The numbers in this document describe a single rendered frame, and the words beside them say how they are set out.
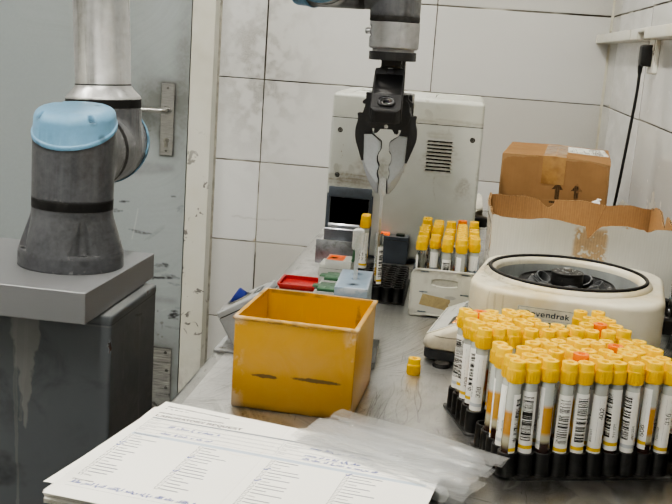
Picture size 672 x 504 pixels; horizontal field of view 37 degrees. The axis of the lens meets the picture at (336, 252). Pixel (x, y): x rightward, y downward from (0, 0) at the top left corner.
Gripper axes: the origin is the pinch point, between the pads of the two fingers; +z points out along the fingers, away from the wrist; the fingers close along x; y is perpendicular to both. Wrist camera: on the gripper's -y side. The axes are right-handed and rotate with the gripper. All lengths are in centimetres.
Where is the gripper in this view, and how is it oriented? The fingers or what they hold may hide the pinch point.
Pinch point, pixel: (382, 185)
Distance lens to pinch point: 152.5
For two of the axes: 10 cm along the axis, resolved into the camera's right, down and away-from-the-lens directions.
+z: -0.6, 9.8, 2.1
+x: -9.9, -0.8, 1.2
